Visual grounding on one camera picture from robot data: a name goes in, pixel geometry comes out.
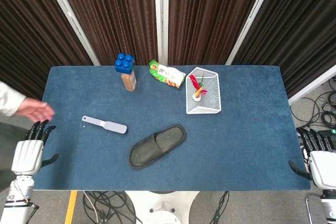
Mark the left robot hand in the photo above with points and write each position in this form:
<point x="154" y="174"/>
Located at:
<point x="26" y="157"/>

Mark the person's bare hand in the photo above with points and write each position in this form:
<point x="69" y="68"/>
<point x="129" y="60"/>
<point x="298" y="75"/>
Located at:
<point x="34" y="110"/>

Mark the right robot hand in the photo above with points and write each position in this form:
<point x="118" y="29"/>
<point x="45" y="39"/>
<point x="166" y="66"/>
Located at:
<point x="324" y="167"/>

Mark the grey brush tool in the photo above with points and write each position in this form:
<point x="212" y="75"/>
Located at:
<point x="113" y="127"/>

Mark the black slipper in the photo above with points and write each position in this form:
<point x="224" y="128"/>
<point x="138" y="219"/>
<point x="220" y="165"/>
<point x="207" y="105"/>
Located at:
<point x="147" y="153"/>

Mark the person's forearm white sleeve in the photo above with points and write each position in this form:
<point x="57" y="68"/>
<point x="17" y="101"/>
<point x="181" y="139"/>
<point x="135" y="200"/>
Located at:
<point x="9" y="99"/>

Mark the black power strip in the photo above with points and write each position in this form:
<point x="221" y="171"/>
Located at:
<point x="333" y="131"/>

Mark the yellow floor tape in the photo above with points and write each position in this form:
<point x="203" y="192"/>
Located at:
<point x="71" y="207"/>

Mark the dark brown pleated curtain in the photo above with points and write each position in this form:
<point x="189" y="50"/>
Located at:
<point x="29" y="37"/>
<point x="113" y="11"/>
<point x="302" y="24"/>
<point x="210" y="11"/>

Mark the blue table mat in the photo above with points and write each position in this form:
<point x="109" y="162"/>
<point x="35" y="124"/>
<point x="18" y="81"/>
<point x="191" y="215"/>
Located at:
<point x="236" y="142"/>

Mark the brown liquid bottle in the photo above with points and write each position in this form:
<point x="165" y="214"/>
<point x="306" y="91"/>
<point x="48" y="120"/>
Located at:
<point x="129" y="82"/>

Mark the blue toy building block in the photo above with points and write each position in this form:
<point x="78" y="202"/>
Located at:
<point x="124" y="66"/>

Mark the green snack bag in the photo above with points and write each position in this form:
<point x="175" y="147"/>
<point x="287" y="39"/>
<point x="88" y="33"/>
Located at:
<point x="168" y="75"/>

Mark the colourful feather shuttlecock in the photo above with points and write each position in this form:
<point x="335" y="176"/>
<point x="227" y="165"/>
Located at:
<point x="197" y="95"/>

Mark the white partition frame rail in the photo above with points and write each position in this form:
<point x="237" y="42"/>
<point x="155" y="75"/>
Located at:
<point x="312" y="83"/>

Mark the white partition frame post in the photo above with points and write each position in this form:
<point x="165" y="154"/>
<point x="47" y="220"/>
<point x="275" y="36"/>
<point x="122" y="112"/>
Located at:
<point x="252" y="16"/>
<point x="69" y="16"/>
<point x="161" y="16"/>

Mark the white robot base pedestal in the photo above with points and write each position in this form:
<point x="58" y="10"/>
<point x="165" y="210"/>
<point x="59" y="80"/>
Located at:
<point x="162" y="205"/>

